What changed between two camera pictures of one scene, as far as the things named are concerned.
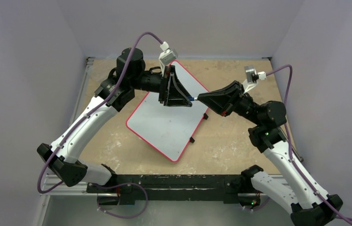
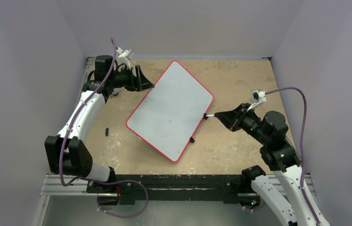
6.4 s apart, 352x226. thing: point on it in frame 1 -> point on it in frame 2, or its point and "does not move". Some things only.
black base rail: (227, 187) does not move
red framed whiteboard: (170, 129) does not move
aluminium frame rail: (65, 185) does not move
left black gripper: (172, 91) -> (139, 83)
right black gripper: (236, 99) -> (237, 117)
